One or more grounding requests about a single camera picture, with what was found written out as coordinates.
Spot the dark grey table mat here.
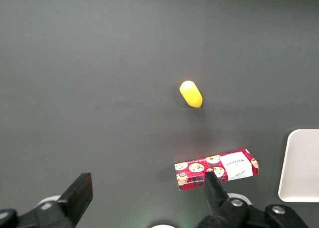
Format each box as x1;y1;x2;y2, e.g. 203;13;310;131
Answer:
0;0;319;228

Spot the beige rectangular plastic tray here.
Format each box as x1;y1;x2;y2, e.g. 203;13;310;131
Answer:
278;129;319;203

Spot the yellow lemon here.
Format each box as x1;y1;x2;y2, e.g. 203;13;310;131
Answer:
179;80;203;109

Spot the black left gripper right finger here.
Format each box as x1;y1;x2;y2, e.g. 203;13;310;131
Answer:
196;171;310;228

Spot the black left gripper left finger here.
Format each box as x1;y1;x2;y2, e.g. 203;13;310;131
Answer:
0;172;94;228

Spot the red tartan cookie box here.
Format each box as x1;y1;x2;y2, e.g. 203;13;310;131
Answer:
173;148;260;192

